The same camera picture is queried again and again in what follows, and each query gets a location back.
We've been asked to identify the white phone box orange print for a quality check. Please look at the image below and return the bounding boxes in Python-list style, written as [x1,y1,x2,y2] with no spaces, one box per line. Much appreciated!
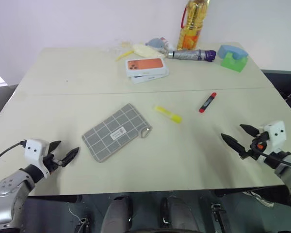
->
[125,57,169,79]

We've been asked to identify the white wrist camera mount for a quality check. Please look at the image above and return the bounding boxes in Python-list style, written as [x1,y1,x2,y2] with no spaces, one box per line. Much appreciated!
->
[258,120,288,156]
[24,138,52,180]

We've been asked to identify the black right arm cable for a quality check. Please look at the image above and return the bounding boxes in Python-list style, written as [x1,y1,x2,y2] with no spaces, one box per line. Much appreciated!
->
[253,145,291,170]

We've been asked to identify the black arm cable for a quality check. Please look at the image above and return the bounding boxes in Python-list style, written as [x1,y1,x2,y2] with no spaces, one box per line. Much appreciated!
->
[253,145,291,170]
[0,141,27,170]

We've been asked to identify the green foam block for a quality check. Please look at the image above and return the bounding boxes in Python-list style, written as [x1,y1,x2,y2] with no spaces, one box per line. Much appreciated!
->
[220,51,249,74]

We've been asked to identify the grey checked pouch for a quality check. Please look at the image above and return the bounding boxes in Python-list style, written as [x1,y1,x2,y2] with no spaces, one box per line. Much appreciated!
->
[81,103,153,164]

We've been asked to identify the cream plastic bag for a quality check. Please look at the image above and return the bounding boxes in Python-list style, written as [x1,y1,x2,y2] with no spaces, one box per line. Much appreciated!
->
[115,43,166,62]

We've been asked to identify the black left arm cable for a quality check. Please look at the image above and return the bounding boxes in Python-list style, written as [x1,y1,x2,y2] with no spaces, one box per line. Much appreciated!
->
[0,141,27,170]

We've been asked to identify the grey plush toy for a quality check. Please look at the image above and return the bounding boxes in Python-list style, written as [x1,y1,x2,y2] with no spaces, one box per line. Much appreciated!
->
[145,37,176,55]

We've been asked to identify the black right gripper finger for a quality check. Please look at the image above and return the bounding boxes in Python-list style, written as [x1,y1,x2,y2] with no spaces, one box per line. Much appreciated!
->
[220,133,247,160]
[240,124,260,138]

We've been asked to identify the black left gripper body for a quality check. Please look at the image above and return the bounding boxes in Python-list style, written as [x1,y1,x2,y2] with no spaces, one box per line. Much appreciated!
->
[43,152,64,174]

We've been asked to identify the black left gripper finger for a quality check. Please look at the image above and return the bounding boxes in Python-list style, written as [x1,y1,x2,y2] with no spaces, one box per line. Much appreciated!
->
[61,147,80,167]
[48,140,62,154]

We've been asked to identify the red and black marker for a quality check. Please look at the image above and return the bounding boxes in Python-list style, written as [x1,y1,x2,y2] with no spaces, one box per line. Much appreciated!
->
[198,92,217,114]

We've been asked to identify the dark rounded grey shape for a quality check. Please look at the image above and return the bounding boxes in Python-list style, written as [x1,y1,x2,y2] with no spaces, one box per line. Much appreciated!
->
[102,195,133,233]
[160,195,200,233]

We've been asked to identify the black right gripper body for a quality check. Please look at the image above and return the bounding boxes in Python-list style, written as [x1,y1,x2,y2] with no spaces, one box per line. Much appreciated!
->
[245,132,270,160]

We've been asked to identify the thin white cable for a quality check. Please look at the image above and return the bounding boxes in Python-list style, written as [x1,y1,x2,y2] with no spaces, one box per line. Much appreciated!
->
[67,203,88,233]

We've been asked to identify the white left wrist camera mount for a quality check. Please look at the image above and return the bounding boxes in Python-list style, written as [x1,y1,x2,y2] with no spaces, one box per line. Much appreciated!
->
[24,138,52,180]

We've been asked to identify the yellow highlighter pen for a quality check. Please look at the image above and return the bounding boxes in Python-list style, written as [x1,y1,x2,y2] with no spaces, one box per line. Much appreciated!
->
[154,105,183,125]

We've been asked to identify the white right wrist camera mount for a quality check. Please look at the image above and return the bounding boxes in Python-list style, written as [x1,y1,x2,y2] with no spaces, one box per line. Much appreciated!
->
[258,120,288,156]

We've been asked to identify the yellow cooking oil bottle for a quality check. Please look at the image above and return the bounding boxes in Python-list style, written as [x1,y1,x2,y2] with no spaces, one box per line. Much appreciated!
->
[176,0,210,50]

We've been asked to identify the folded grey purple umbrella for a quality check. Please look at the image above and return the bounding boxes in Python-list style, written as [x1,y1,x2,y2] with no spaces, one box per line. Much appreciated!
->
[167,49,217,63]

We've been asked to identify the plain white phone box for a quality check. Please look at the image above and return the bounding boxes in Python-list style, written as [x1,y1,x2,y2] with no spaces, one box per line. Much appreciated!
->
[130,72,169,85]

